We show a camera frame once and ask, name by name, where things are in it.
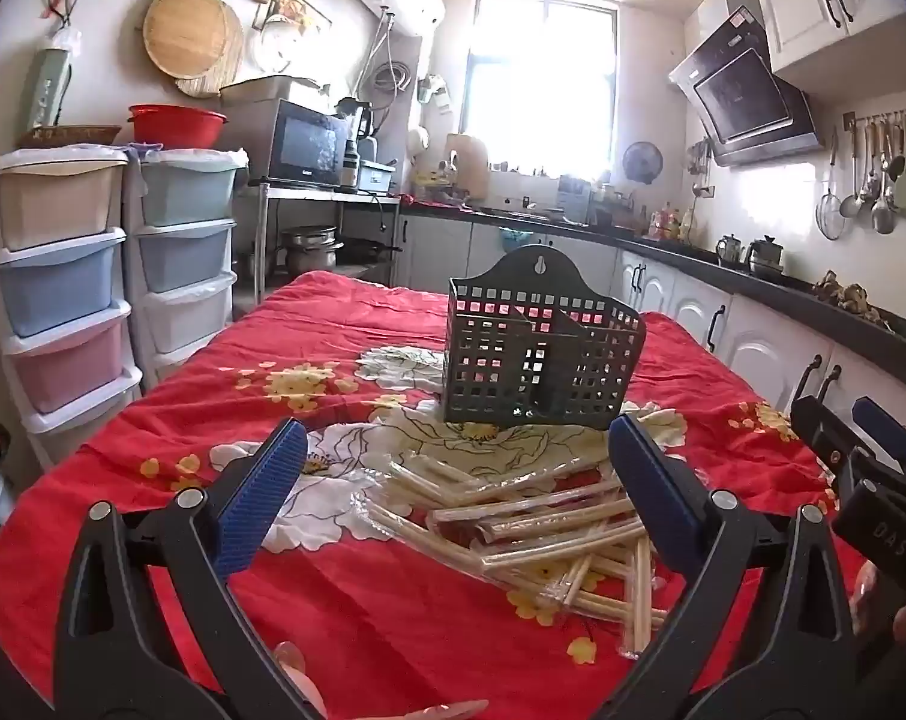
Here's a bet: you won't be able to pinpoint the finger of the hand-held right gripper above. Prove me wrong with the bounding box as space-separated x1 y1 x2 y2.
790 394 875 482
852 396 906 482

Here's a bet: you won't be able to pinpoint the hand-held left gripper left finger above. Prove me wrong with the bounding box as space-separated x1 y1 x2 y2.
54 418 326 720

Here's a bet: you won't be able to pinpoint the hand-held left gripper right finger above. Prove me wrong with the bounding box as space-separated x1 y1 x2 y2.
595 412 860 720

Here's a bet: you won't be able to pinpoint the group of chopsticks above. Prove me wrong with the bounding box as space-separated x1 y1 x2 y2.
352 444 675 657

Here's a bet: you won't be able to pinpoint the dark green utensil holder basket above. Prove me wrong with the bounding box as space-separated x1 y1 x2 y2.
442 244 647 432

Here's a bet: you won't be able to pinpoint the row of hanging kitchen utensils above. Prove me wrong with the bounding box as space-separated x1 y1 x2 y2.
817 109 906 241

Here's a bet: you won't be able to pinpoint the person's left hand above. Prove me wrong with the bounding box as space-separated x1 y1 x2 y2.
273 641 491 720

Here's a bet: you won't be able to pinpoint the pile of ginger roots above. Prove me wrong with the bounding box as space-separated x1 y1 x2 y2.
813 270 893 327

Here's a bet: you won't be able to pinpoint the black kitchen countertop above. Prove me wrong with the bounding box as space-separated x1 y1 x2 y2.
400 195 906 376

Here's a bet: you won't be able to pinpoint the red floral blanket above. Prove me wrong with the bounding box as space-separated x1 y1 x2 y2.
0 270 866 720

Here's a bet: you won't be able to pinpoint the large metal kettle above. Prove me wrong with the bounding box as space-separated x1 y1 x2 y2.
745 236 786 278

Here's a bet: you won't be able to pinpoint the white base cabinets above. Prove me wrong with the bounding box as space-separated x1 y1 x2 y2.
393 214 906 428

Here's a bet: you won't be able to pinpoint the stacked metal pots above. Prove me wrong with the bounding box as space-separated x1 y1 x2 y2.
280 226 345 275

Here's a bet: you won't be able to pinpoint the plastic drawer tower teal top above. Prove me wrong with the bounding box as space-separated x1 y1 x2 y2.
127 146 248 383

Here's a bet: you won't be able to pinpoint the cluster of condiment bottles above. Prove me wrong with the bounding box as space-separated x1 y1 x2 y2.
648 202 698 245

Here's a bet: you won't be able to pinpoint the black frying pan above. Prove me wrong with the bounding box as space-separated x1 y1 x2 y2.
340 238 405 263

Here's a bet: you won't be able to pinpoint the metal shelf table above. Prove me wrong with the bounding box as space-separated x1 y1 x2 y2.
247 180 401 308

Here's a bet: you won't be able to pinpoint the plastic drawer tower beige top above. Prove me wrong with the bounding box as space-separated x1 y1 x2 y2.
0 146 145 466

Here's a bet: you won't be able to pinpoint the black range hood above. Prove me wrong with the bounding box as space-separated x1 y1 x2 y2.
668 0 825 166

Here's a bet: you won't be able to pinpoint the black microwave oven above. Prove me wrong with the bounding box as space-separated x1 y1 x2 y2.
220 97 350 188

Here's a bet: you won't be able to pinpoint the beige cutting board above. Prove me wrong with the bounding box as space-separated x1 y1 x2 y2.
444 133 490 200

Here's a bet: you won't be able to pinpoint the red plastic basin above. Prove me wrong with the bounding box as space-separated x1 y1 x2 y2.
128 103 227 149

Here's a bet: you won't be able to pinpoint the black blender jug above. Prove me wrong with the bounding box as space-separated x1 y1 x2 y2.
337 97 375 140

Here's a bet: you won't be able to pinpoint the brown wicker basket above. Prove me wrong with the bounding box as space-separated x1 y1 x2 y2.
18 124 122 151

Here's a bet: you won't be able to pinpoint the kitchen window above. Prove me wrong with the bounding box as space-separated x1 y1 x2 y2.
459 0 619 177

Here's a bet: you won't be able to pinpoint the white plastic colander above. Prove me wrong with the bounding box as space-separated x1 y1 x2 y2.
254 11 311 76

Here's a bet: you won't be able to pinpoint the pale green hanging pouch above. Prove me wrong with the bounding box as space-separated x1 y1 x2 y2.
22 30 75 128

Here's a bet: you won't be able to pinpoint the round bamboo tray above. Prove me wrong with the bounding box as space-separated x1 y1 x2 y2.
143 0 245 80

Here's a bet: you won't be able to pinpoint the small wall fan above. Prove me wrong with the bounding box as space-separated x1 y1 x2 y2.
622 141 664 185

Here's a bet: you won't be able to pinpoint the white wall cabinet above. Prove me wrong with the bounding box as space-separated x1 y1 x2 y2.
753 0 906 76

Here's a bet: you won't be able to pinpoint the flower wall picture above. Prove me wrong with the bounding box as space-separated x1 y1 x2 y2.
254 0 332 35

